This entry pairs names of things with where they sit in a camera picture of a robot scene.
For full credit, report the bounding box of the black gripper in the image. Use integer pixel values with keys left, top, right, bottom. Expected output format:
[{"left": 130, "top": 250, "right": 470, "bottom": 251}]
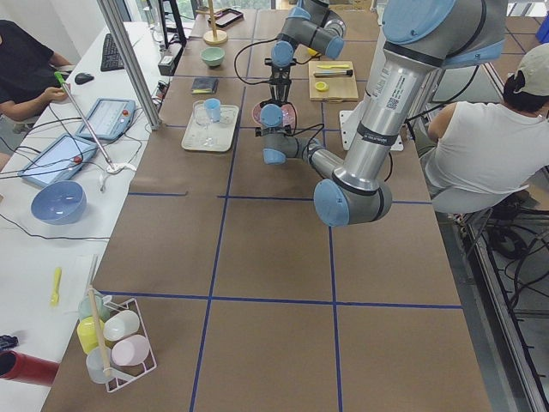
[{"left": 264, "top": 58, "right": 297, "bottom": 103}]

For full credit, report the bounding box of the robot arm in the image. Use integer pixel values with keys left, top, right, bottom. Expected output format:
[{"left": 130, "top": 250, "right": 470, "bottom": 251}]
[
  {"left": 260, "top": 1, "right": 507, "bottom": 227},
  {"left": 261, "top": 0, "right": 347, "bottom": 106}
]

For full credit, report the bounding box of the pink ice bowl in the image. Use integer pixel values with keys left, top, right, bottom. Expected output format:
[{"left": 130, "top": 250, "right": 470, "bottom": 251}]
[{"left": 252, "top": 101, "right": 297, "bottom": 128}]

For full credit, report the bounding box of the light blue plastic cup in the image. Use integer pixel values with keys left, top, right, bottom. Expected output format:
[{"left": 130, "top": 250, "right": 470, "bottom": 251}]
[{"left": 203, "top": 98, "right": 221, "bottom": 123}]

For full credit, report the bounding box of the white cup in rack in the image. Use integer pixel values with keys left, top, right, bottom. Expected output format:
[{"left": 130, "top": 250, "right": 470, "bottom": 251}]
[{"left": 103, "top": 310, "right": 141, "bottom": 342}]

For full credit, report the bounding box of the green cup in rack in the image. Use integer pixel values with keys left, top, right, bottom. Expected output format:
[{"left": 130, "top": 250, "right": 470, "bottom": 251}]
[{"left": 77, "top": 294, "right": 108, "bottom": 322}]

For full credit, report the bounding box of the pink cup in rack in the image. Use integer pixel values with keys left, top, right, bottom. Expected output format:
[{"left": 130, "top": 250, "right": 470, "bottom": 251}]
[{"left": 112, "top": 335, "right": 150, "bottom": 366}]

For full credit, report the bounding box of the yellow cup in rack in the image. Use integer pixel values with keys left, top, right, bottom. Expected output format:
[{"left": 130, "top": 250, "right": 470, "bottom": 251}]
[{"left": 76, "top": 316, "right": 99, "bottom": 354}]

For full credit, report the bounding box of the clear cup in rack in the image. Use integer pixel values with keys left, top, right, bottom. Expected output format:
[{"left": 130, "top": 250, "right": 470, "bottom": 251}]
[{"left": 86, "top": 347, "right": 113, "bottom": 384}]

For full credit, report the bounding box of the lemon slice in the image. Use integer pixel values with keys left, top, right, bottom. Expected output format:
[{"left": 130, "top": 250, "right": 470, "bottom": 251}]
[{"left": 314, "top": 82, "right": 329, "bottom": 93}]

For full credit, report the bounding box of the wooden cutting board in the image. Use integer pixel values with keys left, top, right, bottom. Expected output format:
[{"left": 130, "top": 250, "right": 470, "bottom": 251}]
[{"left": 308, "top": 61, "right": 359, "bottom": 101}]

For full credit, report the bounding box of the yellow plastic knife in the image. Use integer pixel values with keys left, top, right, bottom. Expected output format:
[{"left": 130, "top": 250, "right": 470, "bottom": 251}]
[{"left": 317, "top": 64, "right": 350, "bottom": 70}]

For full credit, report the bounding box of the steel muddler rod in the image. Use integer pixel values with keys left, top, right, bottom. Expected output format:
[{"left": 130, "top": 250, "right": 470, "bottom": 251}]
[{"left": 313, "top": 70, "right": 353, "bottom": 78}]

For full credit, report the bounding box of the green ceramic bowl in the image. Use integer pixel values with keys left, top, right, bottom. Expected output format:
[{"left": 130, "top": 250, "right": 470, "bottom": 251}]
[{"left": 200, "top": 46, "right": 226, "bottom": 68}]

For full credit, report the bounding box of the wooden stand base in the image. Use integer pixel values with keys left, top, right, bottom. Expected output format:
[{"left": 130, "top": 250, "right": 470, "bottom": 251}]
[{"left": 202, "top": 0, "right": 228, "bottom": 46}]

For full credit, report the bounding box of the clear wine glass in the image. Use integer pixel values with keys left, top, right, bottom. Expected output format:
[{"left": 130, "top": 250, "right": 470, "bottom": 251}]
[{"left": 193, "top": 102, "right": 215, "bottom": 147}]

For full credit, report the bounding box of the cream bear tray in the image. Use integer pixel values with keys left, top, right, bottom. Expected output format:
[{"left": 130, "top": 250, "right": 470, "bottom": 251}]
[{"left": 181, "top": 100, "right": 239, "bottom": 152}]

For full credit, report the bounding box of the black power adapter box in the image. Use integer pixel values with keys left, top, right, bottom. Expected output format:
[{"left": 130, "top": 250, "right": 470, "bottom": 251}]
[{"left": 158, "top": 44, "right": 183, "bottom": 76}]

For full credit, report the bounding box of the black keyboard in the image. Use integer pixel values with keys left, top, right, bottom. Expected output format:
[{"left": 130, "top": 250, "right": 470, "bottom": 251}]
[{"left": 100, "top": 33, "right": 124, "bottom": 72}]

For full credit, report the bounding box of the teach pendant tablet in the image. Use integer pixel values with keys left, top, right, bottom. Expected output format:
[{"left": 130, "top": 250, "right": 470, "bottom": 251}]
[
  {"left": 87, "top": 98, "right": 136, "bottom": 142},
  {"left": 18, "top": 134, "right": 98, "bottom": 187}
]

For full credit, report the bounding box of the black computer mouse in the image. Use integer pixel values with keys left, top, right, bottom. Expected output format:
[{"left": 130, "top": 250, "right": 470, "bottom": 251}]
[{"left": 75, "top": 72, "right": 94, "bottom": 85}]

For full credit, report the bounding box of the person in white shirt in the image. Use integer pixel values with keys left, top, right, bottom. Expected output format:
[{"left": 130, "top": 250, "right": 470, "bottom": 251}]
[{"left": 415, "top": 44, "right": 548, "bottom": 214}]

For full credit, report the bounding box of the pointer stick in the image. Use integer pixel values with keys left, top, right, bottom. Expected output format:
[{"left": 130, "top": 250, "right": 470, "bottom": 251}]
[{"left": 54, "top": 71, "right": 117, "bottom": 174}]

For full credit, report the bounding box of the blue bowl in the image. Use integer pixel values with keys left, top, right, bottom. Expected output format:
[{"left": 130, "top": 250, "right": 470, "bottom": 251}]
[{"left": 31, "top": 180, "right": 87, "bottom": 226}]

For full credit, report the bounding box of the person in black shirt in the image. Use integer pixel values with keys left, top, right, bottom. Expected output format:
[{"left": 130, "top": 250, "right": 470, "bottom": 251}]
[{"left": 1, "top": 20, "right": 71, "bottom": 121}]

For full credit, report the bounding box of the yellow plastic spoon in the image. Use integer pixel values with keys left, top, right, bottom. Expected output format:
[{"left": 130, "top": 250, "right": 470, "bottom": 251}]
[{"left": 50, "top": 267, "right": 63, "bottom": 306}]

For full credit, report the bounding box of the red cylinder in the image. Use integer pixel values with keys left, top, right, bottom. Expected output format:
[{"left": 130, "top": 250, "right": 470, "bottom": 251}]
[{"left": 1, "top": 350, "right": 59, "bottom": 386}]

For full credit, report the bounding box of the aluminium frame post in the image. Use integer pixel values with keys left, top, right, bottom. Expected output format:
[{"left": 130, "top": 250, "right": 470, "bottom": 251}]
[{"left": 97, "top": 0, "right": 161, "bottom": 130}]

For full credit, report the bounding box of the white wire cup rack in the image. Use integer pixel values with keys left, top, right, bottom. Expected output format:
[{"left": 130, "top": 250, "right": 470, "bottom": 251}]
[{"left": 76, "top": 289, "right": 157, "bottom": 393}]

